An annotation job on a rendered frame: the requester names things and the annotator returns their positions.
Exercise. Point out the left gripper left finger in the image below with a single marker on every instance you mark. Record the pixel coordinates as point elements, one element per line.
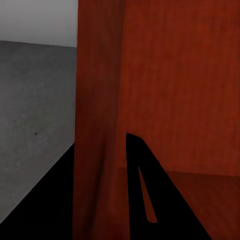
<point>45,213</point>

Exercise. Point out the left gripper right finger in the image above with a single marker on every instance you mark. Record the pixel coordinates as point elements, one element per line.
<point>176,220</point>

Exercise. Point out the storage box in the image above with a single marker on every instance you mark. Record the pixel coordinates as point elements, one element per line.
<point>167,71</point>

